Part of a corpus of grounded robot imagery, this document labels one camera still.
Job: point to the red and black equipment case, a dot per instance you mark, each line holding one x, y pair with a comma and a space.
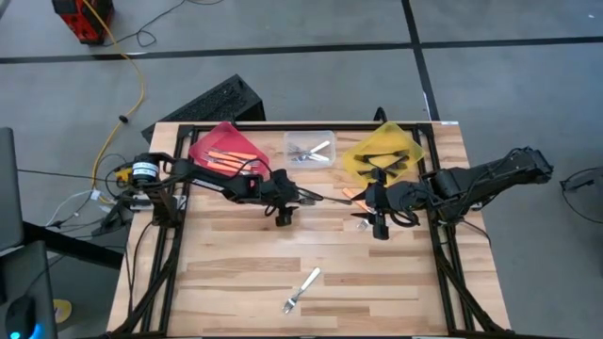
89, 23

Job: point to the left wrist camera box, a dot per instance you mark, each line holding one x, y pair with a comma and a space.
284, 217

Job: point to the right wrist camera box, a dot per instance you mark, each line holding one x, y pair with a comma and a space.
380, 228

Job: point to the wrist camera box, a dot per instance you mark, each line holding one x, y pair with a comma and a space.
380, 228
284, 217

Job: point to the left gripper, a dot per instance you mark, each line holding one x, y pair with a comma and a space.
280, 188

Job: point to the dark grey monitor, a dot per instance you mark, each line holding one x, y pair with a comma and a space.
9, 188

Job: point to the yellow connector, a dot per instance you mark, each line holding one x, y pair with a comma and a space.
123, 174

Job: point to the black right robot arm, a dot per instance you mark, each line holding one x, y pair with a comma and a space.
494, 172

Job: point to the black computer mouse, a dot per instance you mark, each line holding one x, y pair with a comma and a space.
19, 315

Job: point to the clear plastic bin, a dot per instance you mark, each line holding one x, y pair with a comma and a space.
292, 136

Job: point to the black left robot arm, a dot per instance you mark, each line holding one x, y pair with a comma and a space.
216, 179

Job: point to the yellow plastic bin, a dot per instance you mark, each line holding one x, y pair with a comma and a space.
391, 136

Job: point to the pink plastic bin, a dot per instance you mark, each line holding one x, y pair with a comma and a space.
235, 183

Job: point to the black floor beam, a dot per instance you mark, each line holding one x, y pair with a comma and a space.
70, 245

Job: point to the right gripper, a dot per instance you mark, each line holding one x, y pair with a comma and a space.
400, 197

